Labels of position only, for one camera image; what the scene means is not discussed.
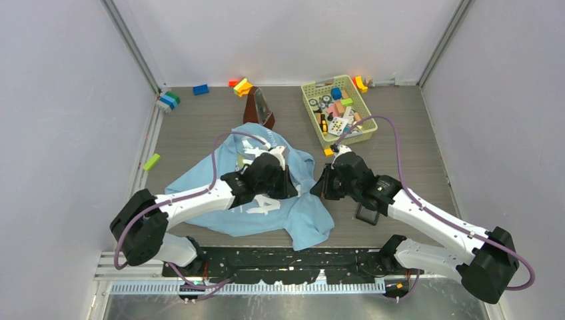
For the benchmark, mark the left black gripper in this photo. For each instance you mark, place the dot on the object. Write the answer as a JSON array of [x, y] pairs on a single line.
[[286, 189]]

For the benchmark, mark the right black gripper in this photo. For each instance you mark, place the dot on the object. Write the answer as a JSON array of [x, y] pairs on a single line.
[[322, 188]]

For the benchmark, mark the light blue printed t-shirt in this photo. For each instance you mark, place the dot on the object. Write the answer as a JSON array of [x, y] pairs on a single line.
[[304, 217]]

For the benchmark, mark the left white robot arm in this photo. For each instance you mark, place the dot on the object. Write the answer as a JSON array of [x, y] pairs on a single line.
[[141, 228]]

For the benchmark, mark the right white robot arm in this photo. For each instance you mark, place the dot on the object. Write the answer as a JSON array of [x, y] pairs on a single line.
[[481, 260]]

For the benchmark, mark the green plastic basket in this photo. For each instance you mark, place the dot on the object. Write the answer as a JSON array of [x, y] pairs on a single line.
[[334, 107]]

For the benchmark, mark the brown metronome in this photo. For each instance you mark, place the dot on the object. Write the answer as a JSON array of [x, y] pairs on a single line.
[[257, 110]]

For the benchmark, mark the yellow orange toy block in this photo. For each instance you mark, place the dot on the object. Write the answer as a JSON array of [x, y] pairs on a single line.
[[242, 87]]

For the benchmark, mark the yellow red corner blocks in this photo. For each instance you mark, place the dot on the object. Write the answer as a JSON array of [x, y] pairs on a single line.
[[362, 84]]

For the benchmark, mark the blue toy brick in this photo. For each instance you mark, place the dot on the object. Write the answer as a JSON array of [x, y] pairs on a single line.
[[200, 89]]

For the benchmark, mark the lime green toy brick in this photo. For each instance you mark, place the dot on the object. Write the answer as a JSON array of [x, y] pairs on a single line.
[[151, 162]]

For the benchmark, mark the stacked blue green bricks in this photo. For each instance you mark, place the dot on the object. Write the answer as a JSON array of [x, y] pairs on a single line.
[[167, 101]]

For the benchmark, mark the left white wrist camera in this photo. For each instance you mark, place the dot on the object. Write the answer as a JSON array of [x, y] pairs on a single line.
[[280, 153]]

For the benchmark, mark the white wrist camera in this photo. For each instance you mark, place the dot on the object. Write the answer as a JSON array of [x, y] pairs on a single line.
[[280, 153], [340, 150]]

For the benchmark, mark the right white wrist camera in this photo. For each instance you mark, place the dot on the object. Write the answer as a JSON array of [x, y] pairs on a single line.
[[340, 150]]

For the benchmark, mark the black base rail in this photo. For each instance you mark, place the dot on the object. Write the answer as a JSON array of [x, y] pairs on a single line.
[[250, 265]]

